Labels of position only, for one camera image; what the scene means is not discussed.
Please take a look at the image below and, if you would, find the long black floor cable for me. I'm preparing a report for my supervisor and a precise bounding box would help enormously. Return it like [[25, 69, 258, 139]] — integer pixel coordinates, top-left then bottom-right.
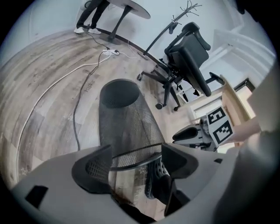
[[73, 51, 108, 151]]

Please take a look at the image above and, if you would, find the round pedestal table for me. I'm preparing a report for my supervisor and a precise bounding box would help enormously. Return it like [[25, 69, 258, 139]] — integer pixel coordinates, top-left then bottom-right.
[[106, 0, 151, 42]]

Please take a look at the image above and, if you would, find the white power strip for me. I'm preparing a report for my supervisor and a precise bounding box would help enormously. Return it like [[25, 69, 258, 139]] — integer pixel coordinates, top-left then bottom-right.
[[102, 49, 120, 56]]

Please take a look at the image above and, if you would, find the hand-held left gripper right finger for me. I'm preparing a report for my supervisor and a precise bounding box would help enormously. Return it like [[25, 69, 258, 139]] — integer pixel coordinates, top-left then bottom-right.
[[161, 143, 239, 224]]

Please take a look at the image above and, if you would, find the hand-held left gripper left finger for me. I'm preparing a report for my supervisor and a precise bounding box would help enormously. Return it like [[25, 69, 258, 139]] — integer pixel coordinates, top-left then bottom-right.
[[10, 144, 158, 224]]

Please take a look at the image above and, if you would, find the black coat rack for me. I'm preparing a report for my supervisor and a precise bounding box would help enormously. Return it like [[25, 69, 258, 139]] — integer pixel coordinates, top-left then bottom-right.
[[143, 0, 203, 59]]

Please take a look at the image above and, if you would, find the person's right black clog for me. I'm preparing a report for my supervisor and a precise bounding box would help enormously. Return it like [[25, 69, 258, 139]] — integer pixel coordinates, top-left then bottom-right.
[[145, 157, 173, 201]]

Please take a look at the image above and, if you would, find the black mesh office chair with headrest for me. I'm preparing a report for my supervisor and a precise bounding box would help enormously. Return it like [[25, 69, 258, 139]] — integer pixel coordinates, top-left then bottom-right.
[[137, 21, 226, 111]]

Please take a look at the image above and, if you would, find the black power cable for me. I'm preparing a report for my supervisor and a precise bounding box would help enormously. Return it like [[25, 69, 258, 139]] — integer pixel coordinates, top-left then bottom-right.
[[87, 31, 110, 50]]

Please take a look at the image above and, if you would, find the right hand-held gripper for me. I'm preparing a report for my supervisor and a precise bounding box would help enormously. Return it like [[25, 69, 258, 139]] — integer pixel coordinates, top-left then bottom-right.
[[171, 106, 236, 151]]

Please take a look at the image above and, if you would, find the person's right forearm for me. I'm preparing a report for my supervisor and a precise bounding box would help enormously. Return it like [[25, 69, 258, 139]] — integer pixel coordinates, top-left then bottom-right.
[[229, 118, 262, 145]]

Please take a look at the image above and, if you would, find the thin white cable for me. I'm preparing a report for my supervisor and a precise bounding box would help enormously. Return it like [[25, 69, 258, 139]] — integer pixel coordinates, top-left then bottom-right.
[[119, 40, 146, 60]]

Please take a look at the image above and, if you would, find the curved wooden desk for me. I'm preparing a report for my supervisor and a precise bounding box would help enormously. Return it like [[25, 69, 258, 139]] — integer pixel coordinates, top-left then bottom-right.
[[220, 74, 257, 126]]

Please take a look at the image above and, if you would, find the black mesh waste bin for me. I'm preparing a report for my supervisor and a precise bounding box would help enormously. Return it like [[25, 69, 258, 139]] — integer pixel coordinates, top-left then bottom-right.
[[98, 78, 168, 172]]

